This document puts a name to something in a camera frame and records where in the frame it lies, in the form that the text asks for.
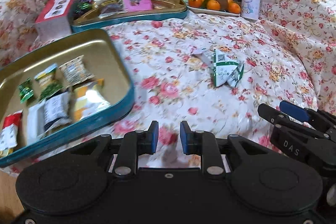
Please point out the teal tin tray with snacks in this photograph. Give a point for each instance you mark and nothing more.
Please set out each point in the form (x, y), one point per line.
(110, 13)

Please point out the white rectangular fruit plate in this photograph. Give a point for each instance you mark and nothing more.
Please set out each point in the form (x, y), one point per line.
(211, 12)

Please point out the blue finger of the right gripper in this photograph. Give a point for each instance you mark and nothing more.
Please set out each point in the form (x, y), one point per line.
(294, 111)

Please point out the teal and gold tin lid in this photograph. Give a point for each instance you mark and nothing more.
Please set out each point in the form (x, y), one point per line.
(34, 127)

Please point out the mandarin orange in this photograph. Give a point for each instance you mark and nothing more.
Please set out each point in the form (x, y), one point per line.
(213, 5)
(234, 8)
(195, 3)

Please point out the green candy wrapper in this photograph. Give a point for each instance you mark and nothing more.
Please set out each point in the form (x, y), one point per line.
(26, 91)

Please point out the yellow silver snack packet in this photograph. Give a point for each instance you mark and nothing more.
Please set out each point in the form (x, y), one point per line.
(89, 100)

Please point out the pink snack packet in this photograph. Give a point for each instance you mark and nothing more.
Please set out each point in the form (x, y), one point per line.
(137, 5)

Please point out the left front mandarin orange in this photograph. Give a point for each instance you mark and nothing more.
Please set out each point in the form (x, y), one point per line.
(195, 3)

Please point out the red and white snack box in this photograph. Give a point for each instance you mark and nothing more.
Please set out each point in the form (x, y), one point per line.
(54, 21)

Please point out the white green snack packet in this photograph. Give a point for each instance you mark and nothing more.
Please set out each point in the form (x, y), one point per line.
(224, 70)

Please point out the floral fabric sofa cover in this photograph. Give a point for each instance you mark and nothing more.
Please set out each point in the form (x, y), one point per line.
(288, 54)

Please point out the middle front mandarin orange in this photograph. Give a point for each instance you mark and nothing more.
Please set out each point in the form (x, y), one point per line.
(213, 5)

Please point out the green garlic pea snack packet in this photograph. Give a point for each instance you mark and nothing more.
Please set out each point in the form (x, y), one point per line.
(48, 82)

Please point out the right front mandarin orange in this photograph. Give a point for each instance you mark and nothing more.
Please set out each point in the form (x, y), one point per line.
(234, 8)

